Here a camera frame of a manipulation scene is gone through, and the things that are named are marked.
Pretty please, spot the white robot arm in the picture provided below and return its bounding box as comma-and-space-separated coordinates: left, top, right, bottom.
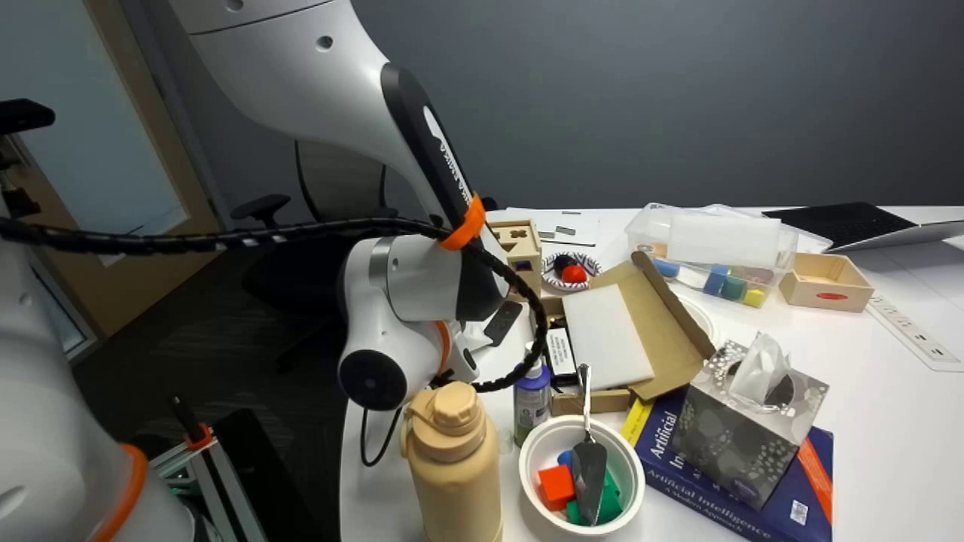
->
0, 0, 521, 542

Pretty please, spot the wooden shape sorter box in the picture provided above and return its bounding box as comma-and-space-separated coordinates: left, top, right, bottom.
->
492, 219, 541, 292

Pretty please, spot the open cardboard box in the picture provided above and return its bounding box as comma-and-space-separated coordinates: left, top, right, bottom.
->
541, 253, 714, 400

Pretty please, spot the tan water bottle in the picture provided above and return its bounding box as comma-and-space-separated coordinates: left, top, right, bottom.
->
401, 382, 504, 542

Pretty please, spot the white bowl with blocks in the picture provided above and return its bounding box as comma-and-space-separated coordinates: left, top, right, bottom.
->
519, 414, 643, 542

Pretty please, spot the metal spoon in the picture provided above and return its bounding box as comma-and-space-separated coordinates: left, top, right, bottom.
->
572, 364, 609, 523

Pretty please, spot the clear plastic container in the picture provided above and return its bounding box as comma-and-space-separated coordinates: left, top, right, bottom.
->
627, 202, 798, 306

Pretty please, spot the grey tissue box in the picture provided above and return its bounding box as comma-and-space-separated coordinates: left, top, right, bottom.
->
672, 330, 829, 509

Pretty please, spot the small wooden tray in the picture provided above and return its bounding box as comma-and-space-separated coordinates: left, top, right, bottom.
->
780, 253, 872, 312

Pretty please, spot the black laptop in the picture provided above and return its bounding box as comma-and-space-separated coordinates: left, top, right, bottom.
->
772, 202, 964, 253

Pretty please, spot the blue book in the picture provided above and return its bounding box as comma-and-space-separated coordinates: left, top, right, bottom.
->
635, 391, 833, 542

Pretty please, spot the black cable conduit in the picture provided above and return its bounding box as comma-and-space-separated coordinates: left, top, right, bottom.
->
0, 209, 552, 395

